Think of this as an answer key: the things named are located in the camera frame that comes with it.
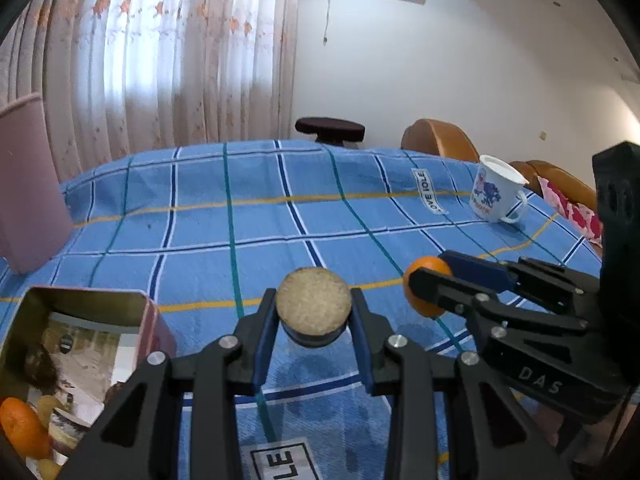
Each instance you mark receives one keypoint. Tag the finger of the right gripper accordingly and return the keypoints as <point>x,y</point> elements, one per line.
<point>505,323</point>
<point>535,280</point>

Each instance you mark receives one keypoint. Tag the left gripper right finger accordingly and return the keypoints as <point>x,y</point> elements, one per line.
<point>451,417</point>

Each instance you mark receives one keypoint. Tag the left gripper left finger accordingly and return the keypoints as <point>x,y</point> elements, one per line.
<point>137,436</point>

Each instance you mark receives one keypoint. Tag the orange tangerine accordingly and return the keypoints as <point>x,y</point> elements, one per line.
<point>419,288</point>

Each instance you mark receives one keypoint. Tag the cork-lidded small jar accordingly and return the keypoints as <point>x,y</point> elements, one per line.
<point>313,305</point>

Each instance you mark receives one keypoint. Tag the pink floral cushion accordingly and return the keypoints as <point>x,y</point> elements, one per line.
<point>584,219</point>

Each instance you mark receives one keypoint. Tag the tangerine inside tin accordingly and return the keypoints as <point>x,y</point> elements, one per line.
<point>23,429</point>

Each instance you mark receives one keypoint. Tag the gold metal tin box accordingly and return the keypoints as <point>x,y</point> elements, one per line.
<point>65,353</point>

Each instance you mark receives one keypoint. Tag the white mug blue print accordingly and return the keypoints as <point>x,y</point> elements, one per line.
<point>498,191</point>

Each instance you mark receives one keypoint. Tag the brown leather armchair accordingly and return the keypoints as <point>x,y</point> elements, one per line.
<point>444,139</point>

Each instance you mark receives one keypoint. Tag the blue plaid tablecloth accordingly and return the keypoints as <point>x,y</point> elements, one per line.
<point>205,230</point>

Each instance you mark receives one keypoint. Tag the pink plastic pitcher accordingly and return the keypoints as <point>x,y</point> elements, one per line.
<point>35,221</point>

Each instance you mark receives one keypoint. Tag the dark round stool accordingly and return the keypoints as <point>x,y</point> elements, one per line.
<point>331,131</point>

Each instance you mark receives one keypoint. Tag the sheer floral curtain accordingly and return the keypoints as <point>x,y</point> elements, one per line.
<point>120,77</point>

